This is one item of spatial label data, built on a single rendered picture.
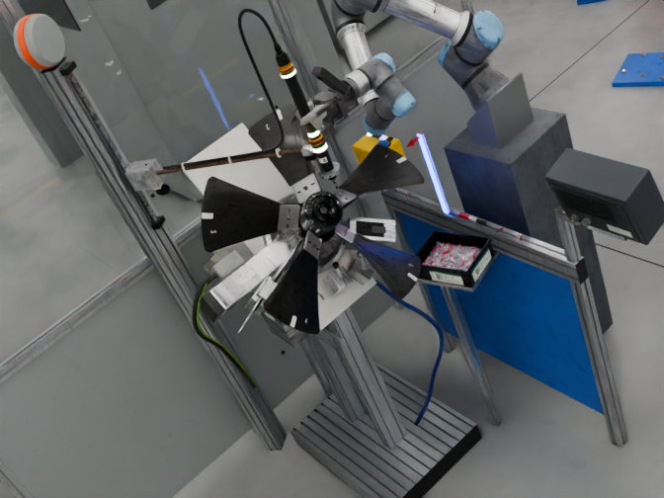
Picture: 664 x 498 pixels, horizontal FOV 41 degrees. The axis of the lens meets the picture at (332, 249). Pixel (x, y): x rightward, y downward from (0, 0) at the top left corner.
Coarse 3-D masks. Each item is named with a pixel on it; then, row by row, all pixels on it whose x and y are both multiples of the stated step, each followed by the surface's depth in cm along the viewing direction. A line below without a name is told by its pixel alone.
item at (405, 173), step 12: (372, 156) 285; (396, 156) 284; (360, 168) 283; (372, 168) 281; (384, 168) 280; (396, 168) 279; (408, 168) 280; (348, 180) 280; (360, 180) 277; (372, 180) 276; (384, 180) 275; (396, 180) 276; (408, 180) 276; (420, 180) 277; (360, 192) 272; (372, 192) 272
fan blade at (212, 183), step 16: (208, 192) 259; (224, 192) 260; (240, 192) 261; (208, 208) 260; (224, 208) 261; (240, 208) 262; (256, 208) 263; (272, 208) 264; (208, 224) 262; (224, 224) 263; (240, 224) 264; (256, 224) 266; (272, 224) 267; (208, 240) 263; (224, 240) 265; (240, 240) 267
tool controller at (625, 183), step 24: (552, 168) 239; (576, 168) 234; (600, 168) 230; (624, 168) 226; (576, 192) 232; (600, 192) 225; (624, 192) 221; (648, 192) 224; (576, 216) 244; (600, 216) 235; (624, 216) 225; (648, 216) 228; (648, 240) 231
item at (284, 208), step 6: (282, 210) 266; (288, 210) 267; (294, 210) 267; (282, 216) 267; (294, 216) 268; (282, 222) 269; (288, 222) 269; (294, 222) 270; (282, 228) 270; (288, 228) 270; (294, 228) 271
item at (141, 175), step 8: (144, 160) 289; (152, 160) 287; (128, 168) 288; (136, 168) 286; (144, 168) 284; (152, 168) 284; (160, 168) 288; (128, 176) 286; (136, 176) 285; (144, 176) 284; (152, 176) 284; (160, 176) 288; (136, 184) 288; (144, 184) 287; (152, 184) 286
